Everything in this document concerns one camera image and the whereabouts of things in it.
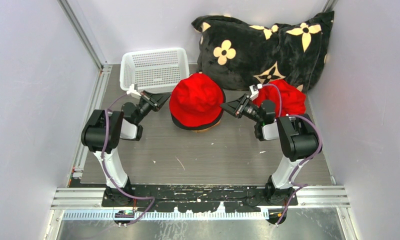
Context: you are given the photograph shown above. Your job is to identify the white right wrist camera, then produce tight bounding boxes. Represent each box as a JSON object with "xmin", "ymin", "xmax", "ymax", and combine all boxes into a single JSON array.
[{"xmin": 249, "ymin": 83, "xmax": 263, "ymax": 101}]

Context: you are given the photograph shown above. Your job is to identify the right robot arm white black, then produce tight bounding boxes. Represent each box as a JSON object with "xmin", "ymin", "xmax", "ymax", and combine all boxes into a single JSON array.
[{"xmin": 221, "ymin": 94, "xmax": 323, "ymax": 206}]

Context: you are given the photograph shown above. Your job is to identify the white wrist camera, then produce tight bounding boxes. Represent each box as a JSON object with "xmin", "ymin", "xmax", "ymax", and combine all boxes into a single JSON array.
[
  {"xmin": 126, "ymin": 83, "xmax": 141, "ymax": 99},
  {"xmin": 249, "ymin": 83, "xmax": 263, "ymax": 101}
]

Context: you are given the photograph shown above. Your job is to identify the bright red bucket hat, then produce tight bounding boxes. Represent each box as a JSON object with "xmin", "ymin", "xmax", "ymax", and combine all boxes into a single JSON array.
[{"xmin": 169, "ymin": 73, "xmax": 226, "ymax": 127}]

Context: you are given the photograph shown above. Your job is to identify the black hat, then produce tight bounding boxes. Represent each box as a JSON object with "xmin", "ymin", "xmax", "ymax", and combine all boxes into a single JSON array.
[{"xmin": 171, "ymin": 111, "xmax": 224, "ymax": 131}]

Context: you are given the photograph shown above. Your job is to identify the wooden hat stand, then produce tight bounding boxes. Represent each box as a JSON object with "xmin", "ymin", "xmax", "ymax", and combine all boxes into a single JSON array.
[{"xmin": 192, "ymin": 122, "xmax": 220, "ymax": 133}]

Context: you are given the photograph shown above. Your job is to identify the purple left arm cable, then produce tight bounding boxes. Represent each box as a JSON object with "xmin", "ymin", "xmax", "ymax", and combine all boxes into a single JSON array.
[{"xmin": 100, "ymin": 92, "xmax": 156, "ymax": 228}]

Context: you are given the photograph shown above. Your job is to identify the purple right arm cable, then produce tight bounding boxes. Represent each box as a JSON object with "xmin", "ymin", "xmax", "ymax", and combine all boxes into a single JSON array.
[{"xmin": 261, "ymin": 82, "xmax": 323, "ymax": 227}]

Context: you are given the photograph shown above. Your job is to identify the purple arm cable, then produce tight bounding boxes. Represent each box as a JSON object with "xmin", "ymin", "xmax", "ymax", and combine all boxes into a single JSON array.
[
  {"xmin": 100, "ymin": 92, "xmax": 156, "ymax": 228},
  {"xmin": 261, "ymin": 82, "xmax": 323, "ymax": 227}
]

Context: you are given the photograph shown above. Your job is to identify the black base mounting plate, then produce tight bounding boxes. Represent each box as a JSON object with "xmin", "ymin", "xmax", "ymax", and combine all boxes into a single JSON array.
[{"xmin": 101, "ymin": 184, "xmax": 298, "ymax": 213}]

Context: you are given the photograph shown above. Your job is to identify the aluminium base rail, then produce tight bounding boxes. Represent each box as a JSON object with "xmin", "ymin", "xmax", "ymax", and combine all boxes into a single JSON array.
[{"xmin": 50, "ymin": 185, "xmax": 351, "ymax": 221}]

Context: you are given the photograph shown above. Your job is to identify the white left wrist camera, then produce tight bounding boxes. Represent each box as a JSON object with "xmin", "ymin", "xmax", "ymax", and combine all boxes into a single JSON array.
[{"xmin": 126, "ymin": 83, "xmax": 141, "ymax": 99}]

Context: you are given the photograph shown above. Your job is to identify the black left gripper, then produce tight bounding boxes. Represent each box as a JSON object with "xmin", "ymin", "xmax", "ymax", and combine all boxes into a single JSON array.
[{"xmin": 134, "ymin": 90, "xmax": 170, "ymax": 124}]

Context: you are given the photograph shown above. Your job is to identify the black floral pillow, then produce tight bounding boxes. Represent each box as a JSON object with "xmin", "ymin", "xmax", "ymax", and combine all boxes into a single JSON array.
[{"xmin": 191, "ymin": 11, "xmax": 335, "ymax": 92}]

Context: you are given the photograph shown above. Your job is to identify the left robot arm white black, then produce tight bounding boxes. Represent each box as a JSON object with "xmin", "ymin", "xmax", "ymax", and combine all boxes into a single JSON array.
[{"xmin": 81, "ymin": 90, "xmax": 171, "ymax": 207}]

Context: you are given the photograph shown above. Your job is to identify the red cloth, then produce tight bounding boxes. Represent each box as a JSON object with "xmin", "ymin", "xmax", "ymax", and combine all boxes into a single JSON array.
[{"xmin": 252, "ymin": 79, "xmax": 306, "ymax": 116}]

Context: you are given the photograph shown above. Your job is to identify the white plastic basket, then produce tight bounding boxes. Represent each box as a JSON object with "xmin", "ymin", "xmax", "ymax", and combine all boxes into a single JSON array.
[{"xmin": 119, "ymin": 47, "xmax": 190, "ymax": 93}]

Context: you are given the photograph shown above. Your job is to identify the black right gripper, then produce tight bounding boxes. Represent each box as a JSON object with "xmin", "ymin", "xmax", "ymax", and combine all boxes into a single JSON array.
[{"xmin": 220, "ymin": 93, "xmax": 263, "ymax": 124}]

